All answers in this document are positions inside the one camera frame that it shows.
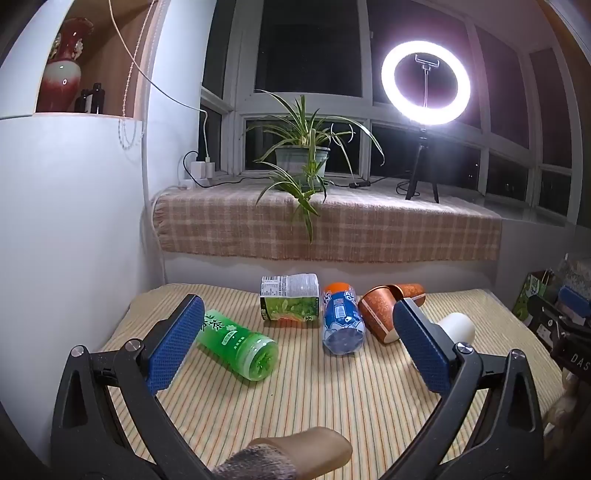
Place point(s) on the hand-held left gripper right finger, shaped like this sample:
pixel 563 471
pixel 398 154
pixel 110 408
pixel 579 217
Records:
pixel 422 350

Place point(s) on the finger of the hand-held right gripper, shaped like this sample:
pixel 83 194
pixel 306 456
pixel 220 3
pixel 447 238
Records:
pixel 575 301

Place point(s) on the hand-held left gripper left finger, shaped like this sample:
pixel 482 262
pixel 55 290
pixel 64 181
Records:
pixel 178 344

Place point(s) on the white cup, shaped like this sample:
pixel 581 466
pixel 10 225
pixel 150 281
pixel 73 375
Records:
pixel 457 327

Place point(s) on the brown patterned paper cup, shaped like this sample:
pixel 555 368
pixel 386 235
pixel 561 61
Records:
pixel 376 314

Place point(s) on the plain brown paper cup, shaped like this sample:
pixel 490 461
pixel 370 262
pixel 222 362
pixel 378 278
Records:
pixel 411 290

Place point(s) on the green paper bag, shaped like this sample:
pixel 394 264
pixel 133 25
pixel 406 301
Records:
pixel 531 295

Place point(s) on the green tea bottle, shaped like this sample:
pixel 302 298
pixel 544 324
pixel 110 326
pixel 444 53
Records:
pixel 235 344

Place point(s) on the blue soda bottle orange cap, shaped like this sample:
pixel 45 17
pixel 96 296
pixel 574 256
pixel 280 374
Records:
pixel 341 318

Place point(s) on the striped bed mat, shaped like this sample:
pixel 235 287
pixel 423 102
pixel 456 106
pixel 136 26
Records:
pixel 323 397

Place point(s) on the green drink carton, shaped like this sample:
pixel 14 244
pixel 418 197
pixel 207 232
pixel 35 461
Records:
pixel 291 300

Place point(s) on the plaid cloth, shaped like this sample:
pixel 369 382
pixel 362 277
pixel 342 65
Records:
pixel 369 226

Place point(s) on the brown slipper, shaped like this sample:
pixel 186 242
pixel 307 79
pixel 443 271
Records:
pixel 314 450

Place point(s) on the white charger plugs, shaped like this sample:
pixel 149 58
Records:
pixel 203 170

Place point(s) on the black tripod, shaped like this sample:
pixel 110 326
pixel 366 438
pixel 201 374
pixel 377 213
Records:
pixel 421 157

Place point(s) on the potted spider plant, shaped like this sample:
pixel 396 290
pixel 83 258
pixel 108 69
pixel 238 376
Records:
pixel 302 159

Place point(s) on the small dark bottle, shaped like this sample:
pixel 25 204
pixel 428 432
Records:
pixel 86 102
pixel 98 98

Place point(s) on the red porcelain vase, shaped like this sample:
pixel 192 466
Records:
pixel 62 78

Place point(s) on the white window frame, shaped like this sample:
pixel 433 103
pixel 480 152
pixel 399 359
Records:
pixel 369 104

